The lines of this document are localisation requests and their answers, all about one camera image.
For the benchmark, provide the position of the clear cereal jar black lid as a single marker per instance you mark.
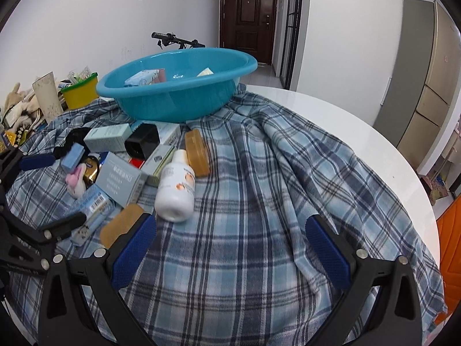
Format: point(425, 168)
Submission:
point(9, 140)

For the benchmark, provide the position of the black gold jar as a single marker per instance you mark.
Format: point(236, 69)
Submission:
point(90, 171)

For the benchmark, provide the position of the pale green white box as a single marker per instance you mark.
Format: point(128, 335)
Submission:
point(158, 162)

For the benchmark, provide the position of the black hair band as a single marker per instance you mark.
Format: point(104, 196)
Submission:
point(77, 137)

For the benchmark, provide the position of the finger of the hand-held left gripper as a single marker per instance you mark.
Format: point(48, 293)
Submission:
point(36, 162)
point(65, 223)

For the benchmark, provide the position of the colourful boxes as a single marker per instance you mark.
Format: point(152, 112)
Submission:
point(435, 187)

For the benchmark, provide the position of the mint green box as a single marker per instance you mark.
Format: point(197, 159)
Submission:
point(108, 137)

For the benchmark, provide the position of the blue plaid cloth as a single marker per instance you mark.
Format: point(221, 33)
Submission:
point(252, 223)

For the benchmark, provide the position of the grey blue box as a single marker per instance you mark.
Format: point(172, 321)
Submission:
point(120, 180)

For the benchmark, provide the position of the pink rectangular box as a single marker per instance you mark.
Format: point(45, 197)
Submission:
point(162, 75)

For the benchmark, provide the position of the cream soap packet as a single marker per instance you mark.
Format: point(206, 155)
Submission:
point(205, 71)

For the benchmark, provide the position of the blue plastic basin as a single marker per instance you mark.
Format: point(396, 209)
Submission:
point(180, 104)

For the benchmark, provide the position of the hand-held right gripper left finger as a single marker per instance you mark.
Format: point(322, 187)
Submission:
point(133, 256)

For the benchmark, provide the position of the metal tray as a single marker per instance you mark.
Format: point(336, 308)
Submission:
point(39, 120)

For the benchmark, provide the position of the blue cartoon tissue packet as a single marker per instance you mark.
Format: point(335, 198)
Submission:
point(95, 205)

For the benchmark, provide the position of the black framed glass door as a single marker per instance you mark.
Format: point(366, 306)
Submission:
point(291, 29)

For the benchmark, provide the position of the dark brown door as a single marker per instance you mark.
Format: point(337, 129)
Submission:
point(248, 18)

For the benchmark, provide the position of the white lotion bottle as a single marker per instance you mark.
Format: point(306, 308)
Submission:
point(174, 191)

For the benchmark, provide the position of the blue wet wipes packet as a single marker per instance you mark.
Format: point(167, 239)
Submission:
point(142, 78)

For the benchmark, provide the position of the pile of plush toys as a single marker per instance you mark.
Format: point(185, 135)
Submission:
point(18, 104)

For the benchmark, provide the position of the amber soap piece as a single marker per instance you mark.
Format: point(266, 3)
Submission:
point(119, 223)

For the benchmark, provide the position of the light blue barcode packet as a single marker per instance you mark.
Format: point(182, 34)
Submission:
point(72, 158)

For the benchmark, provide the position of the white box blue print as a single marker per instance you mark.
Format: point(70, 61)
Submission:
point(169, 133)

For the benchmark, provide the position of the white plush bunny pink bow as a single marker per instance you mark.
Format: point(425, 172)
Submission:
point(77, 183)

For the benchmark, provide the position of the yellow plastic container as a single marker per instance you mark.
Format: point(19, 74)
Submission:
point(81, 93)

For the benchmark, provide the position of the cream floral cup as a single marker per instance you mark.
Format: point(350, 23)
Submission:
point(48, 97)

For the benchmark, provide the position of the orange chair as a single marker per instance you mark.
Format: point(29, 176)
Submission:
point(450, 259)

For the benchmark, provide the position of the red box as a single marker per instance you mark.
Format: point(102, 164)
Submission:
point(136, 163)

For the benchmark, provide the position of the bunch of small packets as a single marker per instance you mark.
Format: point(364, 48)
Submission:
point(78, 75)

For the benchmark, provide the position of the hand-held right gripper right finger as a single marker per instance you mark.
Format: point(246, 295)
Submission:
point(326, 256)

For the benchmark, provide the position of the black box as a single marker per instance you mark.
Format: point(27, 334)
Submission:
point(144, 138)

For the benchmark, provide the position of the thick amber soap bar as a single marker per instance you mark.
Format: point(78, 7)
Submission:
point(198, 155)

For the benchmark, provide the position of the gold refrigerator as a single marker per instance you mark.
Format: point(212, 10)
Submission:
point(421, 79)

